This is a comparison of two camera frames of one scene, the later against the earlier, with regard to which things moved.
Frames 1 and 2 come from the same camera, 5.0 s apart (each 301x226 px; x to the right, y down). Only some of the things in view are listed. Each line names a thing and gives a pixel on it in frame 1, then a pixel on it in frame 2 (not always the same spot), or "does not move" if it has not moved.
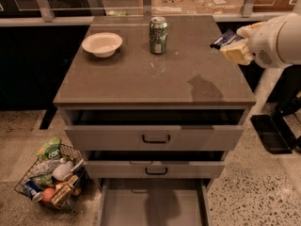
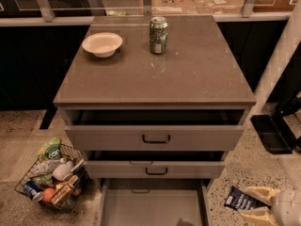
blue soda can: [31, 189] does not move
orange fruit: [48, 194] does not move
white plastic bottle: [63, 169] does not move
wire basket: [57, 181] does not move
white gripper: [262, 44] → [287, 206]
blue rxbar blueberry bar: [228, 37] → [238, 199]
